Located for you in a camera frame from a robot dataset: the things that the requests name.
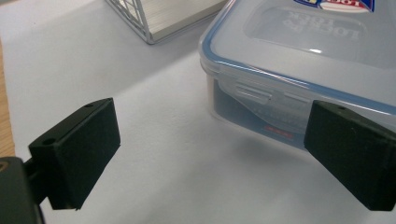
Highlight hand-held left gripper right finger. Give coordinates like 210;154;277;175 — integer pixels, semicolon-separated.
304;100;396;212

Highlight white wire rack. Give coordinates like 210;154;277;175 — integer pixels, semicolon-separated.
105;0;230;45

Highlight light grey table mat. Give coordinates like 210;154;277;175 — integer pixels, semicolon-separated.
0;0;396;224

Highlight clear plastic container blue-sealed lid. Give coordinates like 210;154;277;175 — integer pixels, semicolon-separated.
199;0;396;150

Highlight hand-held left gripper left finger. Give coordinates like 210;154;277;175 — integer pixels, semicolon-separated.
28;97;121;211

